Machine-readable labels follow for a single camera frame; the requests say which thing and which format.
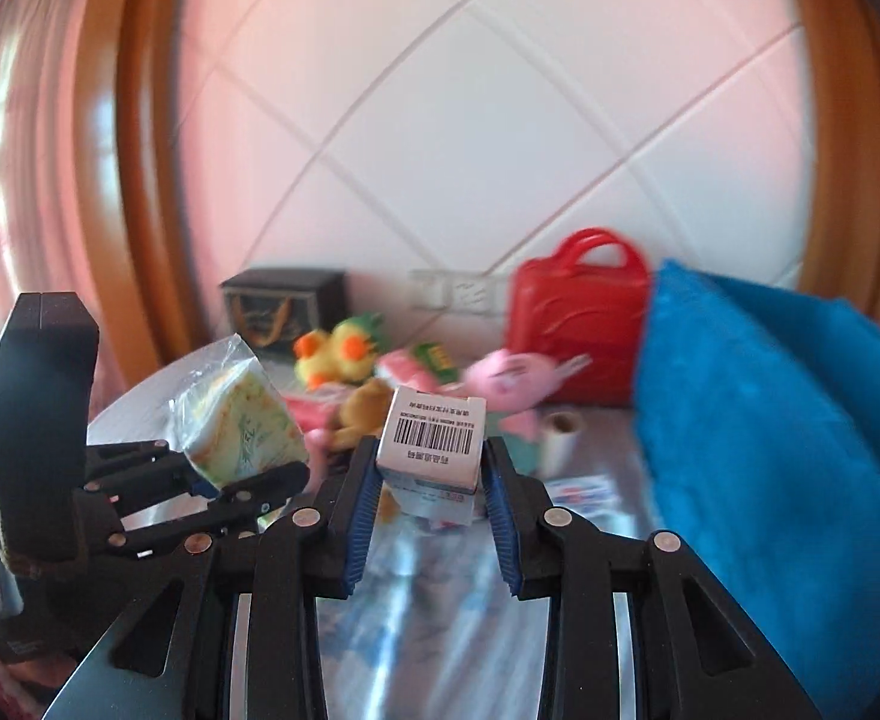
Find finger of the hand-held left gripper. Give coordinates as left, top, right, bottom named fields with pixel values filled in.
left=83, top=439, right=216, bottom=518
left=110, top=461, right=312, bottom=563

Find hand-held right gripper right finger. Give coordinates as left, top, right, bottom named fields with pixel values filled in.
left=483, top=435, right=823, bottom=720

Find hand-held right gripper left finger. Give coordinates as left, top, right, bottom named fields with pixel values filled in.
left=42, top=435, right=382, bottom=720

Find green yellow tissue pack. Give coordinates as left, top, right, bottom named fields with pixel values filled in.
left=166, top=334, right=312, bottom=488

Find white barcode medicine box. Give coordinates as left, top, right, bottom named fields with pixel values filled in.
left=376, top=384, right=488, bottom=522

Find white wet wipes pack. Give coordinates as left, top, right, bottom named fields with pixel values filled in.
left=545, top=474, right=621, bottom=515

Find small pink tissue pack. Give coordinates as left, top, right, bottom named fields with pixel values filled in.
left=282, top=391, right=340, bottom=440

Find white paper roll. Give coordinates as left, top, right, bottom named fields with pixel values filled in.
left=540, top=411, right=585, bottom=477

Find brown teddy bear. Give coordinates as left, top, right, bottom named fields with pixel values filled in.
left=327, top=379, right=396, bottom=451

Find blue floral bedsheet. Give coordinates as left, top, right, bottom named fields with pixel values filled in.
left=87, top=345, right=666, bottom=720

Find pink pig plush teal body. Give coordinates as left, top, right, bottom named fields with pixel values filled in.
left=464, top=349, right=594, bottom=466

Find yellow duck plush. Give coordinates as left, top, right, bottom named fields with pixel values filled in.
left=293, top=315, right=385, bottom=391

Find dark gift box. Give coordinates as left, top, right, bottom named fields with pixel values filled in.
left=221, top=266, right=347, bottom=350

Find red plastic case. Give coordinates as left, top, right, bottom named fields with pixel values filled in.
left=507, top=229, right=651, bottom=407

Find pink curtain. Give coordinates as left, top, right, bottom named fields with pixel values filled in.
left=0, top=0, right=96, bottom=406

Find white wall sockets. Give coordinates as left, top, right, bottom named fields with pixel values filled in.
left=410, top=268, right=516, bottom=316

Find wooden headboard frame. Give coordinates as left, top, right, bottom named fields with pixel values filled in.
left=76, top=0, right=880, bottom=383

